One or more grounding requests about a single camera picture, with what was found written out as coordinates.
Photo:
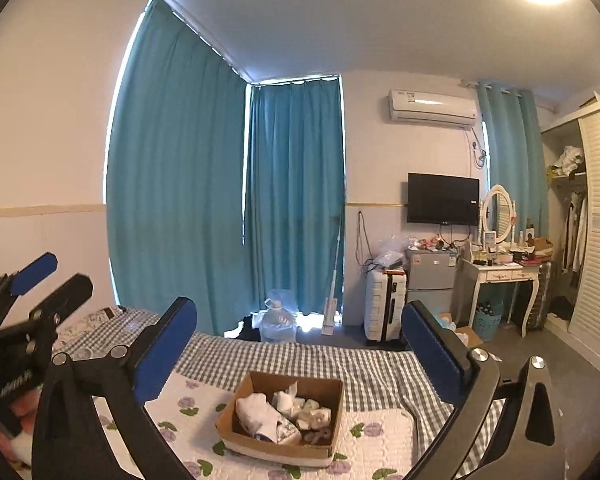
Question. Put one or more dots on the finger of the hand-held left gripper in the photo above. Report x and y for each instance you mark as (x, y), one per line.
(32, 272)
(65, 300)

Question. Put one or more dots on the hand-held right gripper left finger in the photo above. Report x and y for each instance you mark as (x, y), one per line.
(165, 350)

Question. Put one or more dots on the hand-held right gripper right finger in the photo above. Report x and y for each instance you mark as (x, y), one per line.
(432, 355)

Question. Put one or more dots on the cream ruffled cloth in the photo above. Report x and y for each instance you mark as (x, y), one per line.
(314, 412)

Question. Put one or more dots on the person's left hand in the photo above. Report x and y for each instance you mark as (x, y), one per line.
(27, 405)

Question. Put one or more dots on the blue plastic bag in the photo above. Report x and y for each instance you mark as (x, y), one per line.
(445, 321)

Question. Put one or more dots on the brown patterned bed sheet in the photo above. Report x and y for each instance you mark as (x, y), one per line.
(102, 313)

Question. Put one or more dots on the small cardboard box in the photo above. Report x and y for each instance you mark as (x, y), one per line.
(469, 337)

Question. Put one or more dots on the blue basket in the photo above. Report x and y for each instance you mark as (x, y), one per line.
(487, 322)

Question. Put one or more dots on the grey checked duvet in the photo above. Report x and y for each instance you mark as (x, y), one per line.
(370, 370)

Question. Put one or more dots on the white suitcase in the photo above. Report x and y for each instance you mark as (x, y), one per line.
(380, 305)

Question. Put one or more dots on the grey small fridge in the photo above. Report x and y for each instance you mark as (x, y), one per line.
(430, 275)

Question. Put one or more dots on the black bag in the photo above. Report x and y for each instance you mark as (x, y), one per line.
(247, 329)

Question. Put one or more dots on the white dressing table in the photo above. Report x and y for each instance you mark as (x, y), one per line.
(500, 275)

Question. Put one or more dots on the clear plastic bag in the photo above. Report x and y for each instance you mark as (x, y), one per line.
(392, 255)

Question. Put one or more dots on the large water bottle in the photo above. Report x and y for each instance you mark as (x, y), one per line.
(277, 322)

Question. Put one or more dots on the dark suitcase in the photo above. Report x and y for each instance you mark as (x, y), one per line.
(542, 295)

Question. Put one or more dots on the white flat mop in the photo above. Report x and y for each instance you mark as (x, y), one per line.
(336, 270)

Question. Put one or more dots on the dark clothes pile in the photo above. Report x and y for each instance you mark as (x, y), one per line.
(562, 307)

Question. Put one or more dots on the white oval mirror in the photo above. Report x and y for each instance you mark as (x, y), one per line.
(500, 210)

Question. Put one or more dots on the wide teal curtain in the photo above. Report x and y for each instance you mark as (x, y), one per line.
(180, 185)

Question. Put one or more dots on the hanging clothes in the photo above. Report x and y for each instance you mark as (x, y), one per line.
(575, 232)

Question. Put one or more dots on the narrow teal curtain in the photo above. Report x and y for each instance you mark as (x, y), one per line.
(520, 160)

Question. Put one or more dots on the white clothes on shelf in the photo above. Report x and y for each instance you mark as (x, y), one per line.
(570, 160)

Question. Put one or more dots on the white air conditioner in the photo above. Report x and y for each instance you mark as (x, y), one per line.
(432, 107)

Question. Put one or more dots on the small photo frame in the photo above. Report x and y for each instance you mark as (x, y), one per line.
(489, 239)

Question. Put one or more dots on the black wall television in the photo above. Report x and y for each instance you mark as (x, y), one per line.
(442, 199)

